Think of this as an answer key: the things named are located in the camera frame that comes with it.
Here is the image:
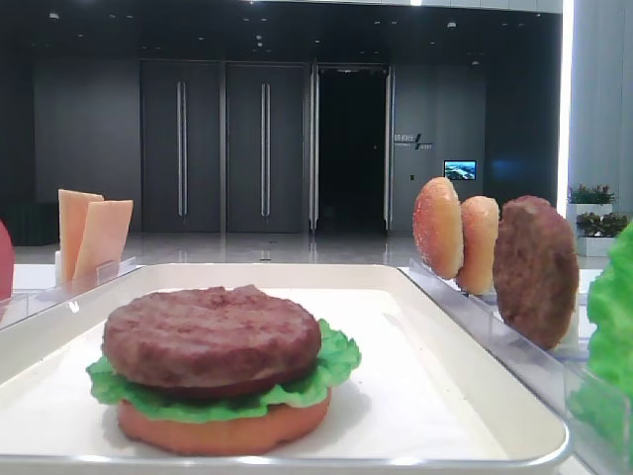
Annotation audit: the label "orange cheese slice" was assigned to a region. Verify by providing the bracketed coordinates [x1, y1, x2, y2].
[57, 189, 104, 282]
[73, 200, 134, 280]

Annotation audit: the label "green lettuce leaf on stack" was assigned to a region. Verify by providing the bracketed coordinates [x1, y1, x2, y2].
[86, 319, 361, 424]

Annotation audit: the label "brown meat patty on stack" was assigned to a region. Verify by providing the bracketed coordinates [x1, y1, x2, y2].
[102, 285, 321, 387]

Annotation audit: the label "brown meat patty in rack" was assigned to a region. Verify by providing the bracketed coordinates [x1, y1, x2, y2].
[493, 195, 580, 349]

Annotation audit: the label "orange cheese slice in rack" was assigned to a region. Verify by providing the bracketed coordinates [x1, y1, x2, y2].
[57, 189, 104, 282]

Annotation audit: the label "white cheese rack pusher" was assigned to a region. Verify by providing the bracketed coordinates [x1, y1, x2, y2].
[54, 250, 63, 287]

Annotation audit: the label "red tomato slice in rack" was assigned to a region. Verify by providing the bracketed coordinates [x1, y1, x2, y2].
[0, 222, 15, 300]

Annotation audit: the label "green lettuce leaf in rack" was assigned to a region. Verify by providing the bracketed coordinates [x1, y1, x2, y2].
[570, 226, 632, 469]

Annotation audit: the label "golden bun top far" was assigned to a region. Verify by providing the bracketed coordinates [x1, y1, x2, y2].
[412, 177, 464, 279]

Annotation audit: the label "dark double door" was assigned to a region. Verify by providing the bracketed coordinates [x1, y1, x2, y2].
[140, 60, 308, 234]

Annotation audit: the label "white rectangular metal tray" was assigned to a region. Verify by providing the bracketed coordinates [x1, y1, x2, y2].
[1, 263, 571, 474]

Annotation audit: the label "bottom bun slice on tray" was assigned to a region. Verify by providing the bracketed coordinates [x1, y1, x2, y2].
[118, 396, 331, 456]

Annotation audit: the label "potted red green plants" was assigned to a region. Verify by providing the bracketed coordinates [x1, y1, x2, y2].
[567, 184, 629, 257]

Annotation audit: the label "wall monitor screen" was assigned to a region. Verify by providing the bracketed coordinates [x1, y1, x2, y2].
[444, 160, 477, 181]

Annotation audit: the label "clear right long rail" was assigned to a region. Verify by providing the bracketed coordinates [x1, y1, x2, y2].
[403, 260, 632, 474]

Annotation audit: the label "clear long rail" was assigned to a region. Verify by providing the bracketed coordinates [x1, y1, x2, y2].
[1, 257, 138, 330]
[403, 260, 632, 474]

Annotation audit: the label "clear left long rail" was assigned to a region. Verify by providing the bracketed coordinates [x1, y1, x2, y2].
[1, 257, 138, 330]

